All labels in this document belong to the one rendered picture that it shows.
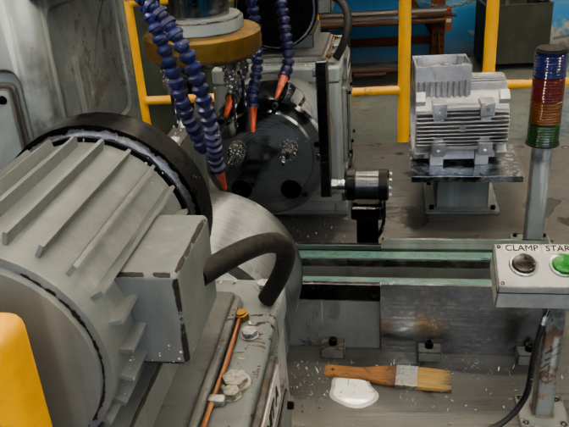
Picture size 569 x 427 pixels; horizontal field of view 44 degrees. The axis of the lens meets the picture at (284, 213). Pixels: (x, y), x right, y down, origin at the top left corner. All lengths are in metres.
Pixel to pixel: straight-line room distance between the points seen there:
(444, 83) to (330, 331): 0.64
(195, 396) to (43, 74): 0.58
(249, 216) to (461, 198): 0.87
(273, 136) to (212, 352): 0.79
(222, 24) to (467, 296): 0.57
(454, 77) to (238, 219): 0.81
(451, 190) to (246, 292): 1.02
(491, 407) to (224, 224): 0.51
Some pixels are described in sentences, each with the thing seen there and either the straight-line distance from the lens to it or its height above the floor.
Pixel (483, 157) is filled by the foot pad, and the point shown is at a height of 0.94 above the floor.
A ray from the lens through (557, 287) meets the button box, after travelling 0.96.
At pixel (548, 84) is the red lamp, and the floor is 1.16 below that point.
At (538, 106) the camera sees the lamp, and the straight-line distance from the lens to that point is 1.43.
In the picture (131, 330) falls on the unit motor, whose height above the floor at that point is 1.28.
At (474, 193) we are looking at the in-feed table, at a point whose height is 0.84.
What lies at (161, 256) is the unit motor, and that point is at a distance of 0.49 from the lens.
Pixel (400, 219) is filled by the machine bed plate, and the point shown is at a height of 0.80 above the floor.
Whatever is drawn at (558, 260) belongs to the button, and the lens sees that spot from 0.97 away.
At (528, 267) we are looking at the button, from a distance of 0.96.
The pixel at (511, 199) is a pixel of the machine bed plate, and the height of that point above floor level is 0.80.
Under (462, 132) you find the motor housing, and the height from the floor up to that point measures 1.01.
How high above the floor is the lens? 1.55
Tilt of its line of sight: 26 degrees down
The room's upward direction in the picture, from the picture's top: 4 degrees counter-clockwise
